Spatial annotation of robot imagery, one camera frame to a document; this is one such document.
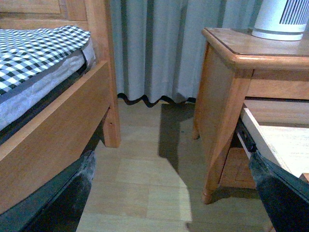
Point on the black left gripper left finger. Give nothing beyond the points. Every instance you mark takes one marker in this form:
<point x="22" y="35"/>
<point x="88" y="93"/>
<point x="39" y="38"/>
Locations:
<point x="58" y="205"/>

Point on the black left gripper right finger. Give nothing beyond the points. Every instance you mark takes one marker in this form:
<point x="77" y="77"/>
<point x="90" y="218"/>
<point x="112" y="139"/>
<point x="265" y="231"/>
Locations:
<point x="284" y="196"/>

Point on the grey mattress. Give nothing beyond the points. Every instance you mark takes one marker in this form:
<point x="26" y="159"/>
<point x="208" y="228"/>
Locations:
<point x="16" y="102"/>

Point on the wooden nightstand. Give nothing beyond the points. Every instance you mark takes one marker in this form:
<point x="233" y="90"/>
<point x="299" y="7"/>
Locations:
<point x="238" y="65"/>

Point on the wooden drawer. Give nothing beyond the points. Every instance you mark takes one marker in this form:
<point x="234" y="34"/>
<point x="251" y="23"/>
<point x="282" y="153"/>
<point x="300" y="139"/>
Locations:
<point x="279" y="130"/>
<point x="236" y="172"/>

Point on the white cylindrical air purifier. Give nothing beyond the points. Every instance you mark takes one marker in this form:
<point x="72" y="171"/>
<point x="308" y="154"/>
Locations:
<point x="282" y="20"/>

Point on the grey pleated curtain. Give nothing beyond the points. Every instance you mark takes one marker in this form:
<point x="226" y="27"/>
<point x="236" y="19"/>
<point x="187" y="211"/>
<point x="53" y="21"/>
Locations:
<point x="159" y="47"/>

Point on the wooden bed frame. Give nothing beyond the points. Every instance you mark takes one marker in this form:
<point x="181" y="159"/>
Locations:
<point x="56" y="137"/>

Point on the checkered bed sheet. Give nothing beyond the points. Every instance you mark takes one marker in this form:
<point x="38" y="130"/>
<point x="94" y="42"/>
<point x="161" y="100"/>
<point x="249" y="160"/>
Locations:
<point x="26" y="53"/>

